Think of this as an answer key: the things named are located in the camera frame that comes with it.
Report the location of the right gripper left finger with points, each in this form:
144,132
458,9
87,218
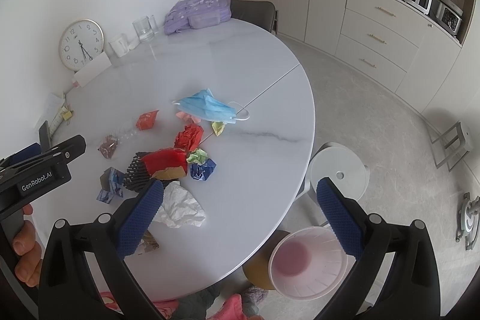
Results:
67,288

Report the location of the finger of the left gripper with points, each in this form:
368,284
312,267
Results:
65,152
31,151

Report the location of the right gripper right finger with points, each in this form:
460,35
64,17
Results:
411,289

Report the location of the brown snack wrapper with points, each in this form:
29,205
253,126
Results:
108,146

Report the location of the blue patterned wrapper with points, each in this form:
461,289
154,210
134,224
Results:
111,182

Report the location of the black foam net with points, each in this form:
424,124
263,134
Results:
136,175

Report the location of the red snack wrapper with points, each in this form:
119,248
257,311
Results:
146,120

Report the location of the red paper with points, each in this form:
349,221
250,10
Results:
190,138

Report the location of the pink paper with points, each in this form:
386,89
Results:
187,118

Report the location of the white tissue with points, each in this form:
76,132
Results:
179,208

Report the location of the green paper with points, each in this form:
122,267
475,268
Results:
198,156

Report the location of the blue face mask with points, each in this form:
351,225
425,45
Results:
203,105

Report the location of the yellow blue paper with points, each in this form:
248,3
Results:
218,127

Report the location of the pink white trash bin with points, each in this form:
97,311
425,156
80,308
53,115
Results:
307,264

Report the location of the person's left hand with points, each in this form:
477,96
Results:
28,268

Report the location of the keys with yellow tag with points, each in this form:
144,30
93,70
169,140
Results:
64,114

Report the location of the white box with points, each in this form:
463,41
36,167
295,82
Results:
91,70

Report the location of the white mug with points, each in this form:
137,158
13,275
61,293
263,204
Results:
119,45

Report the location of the clear glass cup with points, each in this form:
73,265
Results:
146,28

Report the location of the white plastic stool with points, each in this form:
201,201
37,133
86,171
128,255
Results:
340,164

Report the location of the grey metal stool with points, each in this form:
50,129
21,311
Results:
452,146

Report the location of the brown round stool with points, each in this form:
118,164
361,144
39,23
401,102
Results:
256,268

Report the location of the purple backpack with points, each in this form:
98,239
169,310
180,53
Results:
196,14

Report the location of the dark grey chair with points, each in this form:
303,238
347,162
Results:
262,14

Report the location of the silver microwave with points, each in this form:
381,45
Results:
449,16

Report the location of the round wall clock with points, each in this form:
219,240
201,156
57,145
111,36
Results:
80,43

